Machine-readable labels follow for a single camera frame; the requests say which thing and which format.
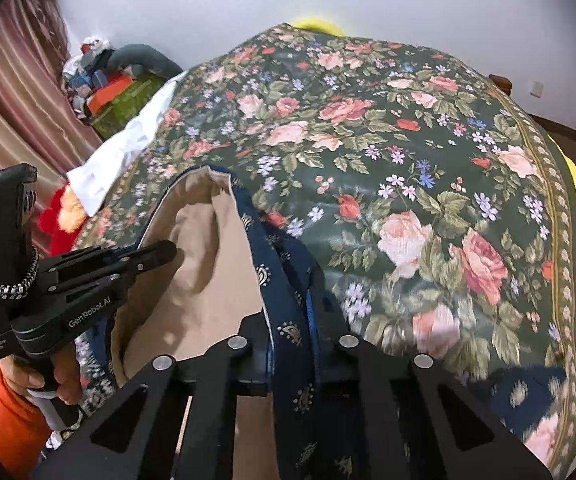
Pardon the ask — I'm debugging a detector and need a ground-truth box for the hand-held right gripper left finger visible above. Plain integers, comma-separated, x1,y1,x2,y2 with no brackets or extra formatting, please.
32,315,273,480

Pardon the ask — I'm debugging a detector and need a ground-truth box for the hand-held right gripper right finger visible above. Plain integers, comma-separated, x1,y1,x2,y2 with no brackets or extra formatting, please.
305,285,554,480

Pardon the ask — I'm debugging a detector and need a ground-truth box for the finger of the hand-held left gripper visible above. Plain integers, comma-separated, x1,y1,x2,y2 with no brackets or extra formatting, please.
48,266,141,312
38,239,179,286

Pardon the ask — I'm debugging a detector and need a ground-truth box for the navy patterned hooded garment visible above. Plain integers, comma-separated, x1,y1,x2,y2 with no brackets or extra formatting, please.
72,162,571,480

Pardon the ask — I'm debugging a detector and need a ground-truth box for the person's left hand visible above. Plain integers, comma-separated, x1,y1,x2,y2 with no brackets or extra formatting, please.
0,345,84,407

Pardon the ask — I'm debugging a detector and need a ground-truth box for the red plush toy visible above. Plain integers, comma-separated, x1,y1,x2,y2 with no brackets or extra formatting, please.
38,185,93,256

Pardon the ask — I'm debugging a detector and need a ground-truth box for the white garment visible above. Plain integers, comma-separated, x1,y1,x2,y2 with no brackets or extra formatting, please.
65,72,189,213

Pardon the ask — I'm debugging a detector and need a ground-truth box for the orange box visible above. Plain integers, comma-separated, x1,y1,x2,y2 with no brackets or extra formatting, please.
88,77,136,113

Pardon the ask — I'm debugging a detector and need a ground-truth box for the grey plush toy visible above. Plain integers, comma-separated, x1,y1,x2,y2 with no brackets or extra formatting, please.
105,44,183,78

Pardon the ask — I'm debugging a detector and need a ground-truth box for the striped brown curtain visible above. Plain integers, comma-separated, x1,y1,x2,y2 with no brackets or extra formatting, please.
0,0,103,281

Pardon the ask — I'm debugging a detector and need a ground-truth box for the green floral blanket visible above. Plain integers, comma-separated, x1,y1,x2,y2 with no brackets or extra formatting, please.
75,22,576,480

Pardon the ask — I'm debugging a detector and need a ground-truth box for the wooden bed frame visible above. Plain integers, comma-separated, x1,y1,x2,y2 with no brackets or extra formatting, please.
488,74,513,97

